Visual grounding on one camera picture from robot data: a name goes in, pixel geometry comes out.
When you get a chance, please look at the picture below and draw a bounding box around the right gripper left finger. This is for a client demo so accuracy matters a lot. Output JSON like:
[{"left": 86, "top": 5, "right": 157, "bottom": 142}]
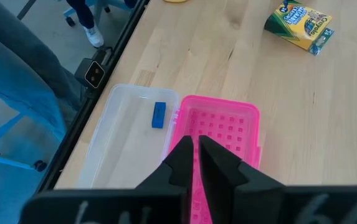
[{"left": 136, "top": 135, "right": 194, "bottom": 195}]

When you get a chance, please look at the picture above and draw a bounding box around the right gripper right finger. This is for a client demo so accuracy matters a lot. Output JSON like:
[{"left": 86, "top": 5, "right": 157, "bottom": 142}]
[{"left": 198, "top": 135, "right": 287, "bottom": 224}]

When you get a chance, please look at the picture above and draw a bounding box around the pink and clear pencil case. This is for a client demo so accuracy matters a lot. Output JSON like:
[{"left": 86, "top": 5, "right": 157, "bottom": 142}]
[{"left": 77, "top": 83, "right": 262, "bottom": 224}]

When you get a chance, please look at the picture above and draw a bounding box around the blue eraser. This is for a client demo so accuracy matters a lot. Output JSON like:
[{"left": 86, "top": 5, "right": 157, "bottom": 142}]
[{"left": 151, "top": 101, "right": 167, "bottom": 129}]

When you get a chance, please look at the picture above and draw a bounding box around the green yellow crayon box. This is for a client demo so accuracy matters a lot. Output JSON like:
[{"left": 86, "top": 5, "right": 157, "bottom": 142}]
[{"left": 264, "top": 0, "right": 335, "bottom": 56}]

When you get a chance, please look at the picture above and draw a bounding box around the person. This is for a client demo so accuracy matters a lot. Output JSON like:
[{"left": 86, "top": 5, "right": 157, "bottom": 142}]
[{"left": 65, "top": 0, "right": 137, "bottom": 49}]

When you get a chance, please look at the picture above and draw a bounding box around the black table frame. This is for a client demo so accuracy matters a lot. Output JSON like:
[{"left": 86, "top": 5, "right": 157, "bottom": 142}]
[{"left": 37, "top": 0, "right": 151, "bottom": 192}]

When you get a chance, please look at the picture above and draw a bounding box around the table-level camera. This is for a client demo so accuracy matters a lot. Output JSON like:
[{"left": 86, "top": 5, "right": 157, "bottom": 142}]
[{"left": 74, "top": 46, "right": 114, "bottom": 91}]

